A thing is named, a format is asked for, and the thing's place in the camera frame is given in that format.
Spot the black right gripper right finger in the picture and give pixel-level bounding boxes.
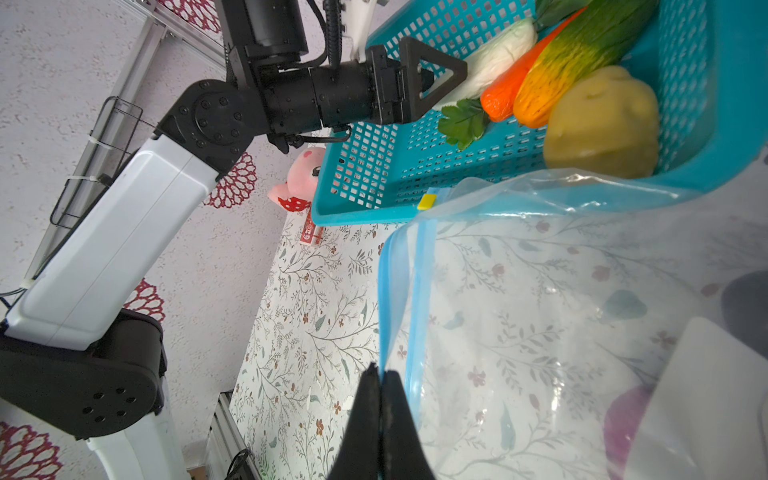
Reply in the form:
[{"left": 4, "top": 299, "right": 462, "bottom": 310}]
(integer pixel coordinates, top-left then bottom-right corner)
[{"left": 382, "top": 371, "right": 435, "bottom": 480}]

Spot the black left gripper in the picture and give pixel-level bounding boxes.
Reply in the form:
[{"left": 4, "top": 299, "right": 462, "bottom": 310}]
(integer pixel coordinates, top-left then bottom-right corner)
[{"left": 263, "top": 37, "right": 468, "bottom": 135}]

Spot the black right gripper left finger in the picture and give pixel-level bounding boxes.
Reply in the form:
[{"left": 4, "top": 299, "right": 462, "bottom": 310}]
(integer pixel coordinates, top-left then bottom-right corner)
[{"left": 327, "top": 363, "right": 381, "bottom": 480}]

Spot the white radish with leaves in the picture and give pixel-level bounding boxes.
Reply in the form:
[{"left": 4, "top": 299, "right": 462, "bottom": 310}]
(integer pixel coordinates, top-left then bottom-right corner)
[{"left": 432, "top": 0, "right": 590, "bottom": 111}]

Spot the clear zip top bag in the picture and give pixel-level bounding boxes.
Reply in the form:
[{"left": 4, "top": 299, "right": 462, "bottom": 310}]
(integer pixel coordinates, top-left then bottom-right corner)
[{"left": 379, "top": 163, "right": 767, "bottom": 479}]

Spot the purple onion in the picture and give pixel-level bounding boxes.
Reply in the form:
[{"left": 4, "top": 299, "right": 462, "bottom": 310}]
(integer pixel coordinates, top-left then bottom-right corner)
[{"left": 603, "top": 385, "right": 655, "bottom": 480}]

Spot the dark eggplant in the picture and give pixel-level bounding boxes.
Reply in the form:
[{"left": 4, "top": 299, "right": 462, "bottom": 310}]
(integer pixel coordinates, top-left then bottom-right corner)
[{"left": 721, "top": 270, "right": 767, "bottom": 351}]

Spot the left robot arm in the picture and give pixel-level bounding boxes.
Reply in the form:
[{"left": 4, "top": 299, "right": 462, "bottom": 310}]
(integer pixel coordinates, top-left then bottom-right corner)
[{"left": 1, "top": 1, "right": 468, "bottom": 479}]

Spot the white paper insert in bag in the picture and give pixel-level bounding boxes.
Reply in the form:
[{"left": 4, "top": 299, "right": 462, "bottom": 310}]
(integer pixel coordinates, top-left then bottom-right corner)
[{"left": 624, "top": 317, "right": 767, "bottom": 479}]

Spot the orange carrot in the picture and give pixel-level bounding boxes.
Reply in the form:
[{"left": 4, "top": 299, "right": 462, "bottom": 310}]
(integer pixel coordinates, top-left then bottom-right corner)
[{"left": 480, "top": 7, "right": 586, "bottom": 123}]

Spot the red card pack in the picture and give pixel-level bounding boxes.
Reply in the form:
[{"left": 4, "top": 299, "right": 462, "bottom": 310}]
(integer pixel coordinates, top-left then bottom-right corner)
[{"left": 299, "top": 208, "right": 324, "bottom": 245}]

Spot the yellow green potato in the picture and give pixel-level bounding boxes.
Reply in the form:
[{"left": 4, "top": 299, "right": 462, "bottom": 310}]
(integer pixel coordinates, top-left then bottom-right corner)
[{"left": 543, "top": 65, "right": 660, "bottom": 179}]

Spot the green yellow cucumber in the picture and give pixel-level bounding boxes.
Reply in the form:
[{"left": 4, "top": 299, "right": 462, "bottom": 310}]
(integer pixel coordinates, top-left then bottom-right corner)
[{"left": 513, "top": 0, "right": 658, "bottom": 129}]

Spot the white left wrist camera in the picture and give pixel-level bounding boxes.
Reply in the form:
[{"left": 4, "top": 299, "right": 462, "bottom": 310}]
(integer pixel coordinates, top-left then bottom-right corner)
[{"left": 340, "top": 0, "right": 387, "bottom": 63}]

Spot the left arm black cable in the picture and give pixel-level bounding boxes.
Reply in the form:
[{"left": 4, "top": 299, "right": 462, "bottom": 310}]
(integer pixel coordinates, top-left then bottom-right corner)
[{"left": 305, "top": 0, "right": 344, "bottom": 67}]

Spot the black wire wall rack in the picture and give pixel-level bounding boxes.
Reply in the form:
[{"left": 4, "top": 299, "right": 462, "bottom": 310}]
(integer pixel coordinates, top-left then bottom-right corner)
[{"left": 50, "top": 96, "right": 152, "bottom": 230}]

